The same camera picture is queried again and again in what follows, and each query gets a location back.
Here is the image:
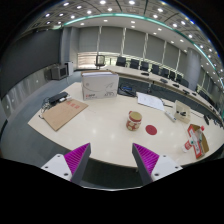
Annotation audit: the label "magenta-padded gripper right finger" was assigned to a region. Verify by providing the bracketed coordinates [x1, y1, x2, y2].
[131, 142, 184, 186]

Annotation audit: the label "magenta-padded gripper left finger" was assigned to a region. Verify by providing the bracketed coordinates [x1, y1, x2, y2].
[40, 142, 92, 186]

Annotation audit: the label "clear red-capped water bottle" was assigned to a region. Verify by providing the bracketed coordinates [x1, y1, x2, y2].
[182, 125, 206, 153]

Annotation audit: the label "flat round red coaster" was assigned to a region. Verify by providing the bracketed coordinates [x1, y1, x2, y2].
[145, 124, 158, 136]

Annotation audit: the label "red and cream mug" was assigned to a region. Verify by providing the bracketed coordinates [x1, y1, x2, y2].
[125, 110, 143, 132]

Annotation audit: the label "red-sided open cardboard box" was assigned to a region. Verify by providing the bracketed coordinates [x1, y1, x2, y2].
[186, 123, 210, 160]

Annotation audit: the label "small beige open box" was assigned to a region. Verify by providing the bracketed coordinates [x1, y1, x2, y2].
[173, 99, 192, 124]

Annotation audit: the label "white paper sheet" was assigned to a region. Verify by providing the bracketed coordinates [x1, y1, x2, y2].
[136, 92, 166, 112]

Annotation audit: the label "black power adapter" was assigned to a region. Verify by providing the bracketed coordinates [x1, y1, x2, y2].
[48, 91, 70, 105]

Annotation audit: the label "black conference phone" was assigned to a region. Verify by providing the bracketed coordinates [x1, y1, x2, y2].
[117, 83, 138, 98]

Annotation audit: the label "white copy paper box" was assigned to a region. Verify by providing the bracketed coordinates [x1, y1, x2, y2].
[80, 70, 120, 101]

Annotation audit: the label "long curved conference desk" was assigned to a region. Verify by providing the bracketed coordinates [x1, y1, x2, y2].
[101, 64, 224, 124]

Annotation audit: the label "grey monitor cabinet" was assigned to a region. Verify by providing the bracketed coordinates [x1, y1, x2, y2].
[49, 62, 74, 81]

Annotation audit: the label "row of black office chairs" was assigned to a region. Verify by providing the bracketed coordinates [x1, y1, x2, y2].
[94, 54, 191, 88]

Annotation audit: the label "ceiling spot lights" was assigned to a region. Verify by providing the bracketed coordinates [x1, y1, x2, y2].
[43, 0, 224, 78]

